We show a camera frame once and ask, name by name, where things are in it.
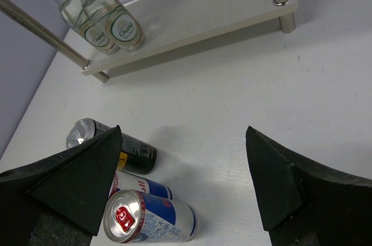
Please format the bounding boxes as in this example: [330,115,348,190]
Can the blue silver can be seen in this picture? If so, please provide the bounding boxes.
[109,170,173,199]
[103,190,198,244]

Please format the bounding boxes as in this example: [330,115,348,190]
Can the white two-tier shelf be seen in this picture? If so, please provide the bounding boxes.
[1,0,298,83]

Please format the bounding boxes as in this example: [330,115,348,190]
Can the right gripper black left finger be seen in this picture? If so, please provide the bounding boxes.
[1,126,123,245]

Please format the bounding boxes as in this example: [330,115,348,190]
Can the black can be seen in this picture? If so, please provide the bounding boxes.
[66,118,157,175]

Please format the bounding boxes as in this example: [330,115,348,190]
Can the clear Chang bottle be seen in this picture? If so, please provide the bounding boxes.
[80,0,145,52]
[53,0,120,55]

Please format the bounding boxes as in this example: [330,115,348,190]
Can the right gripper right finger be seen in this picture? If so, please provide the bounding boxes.
[246,127,371,245]

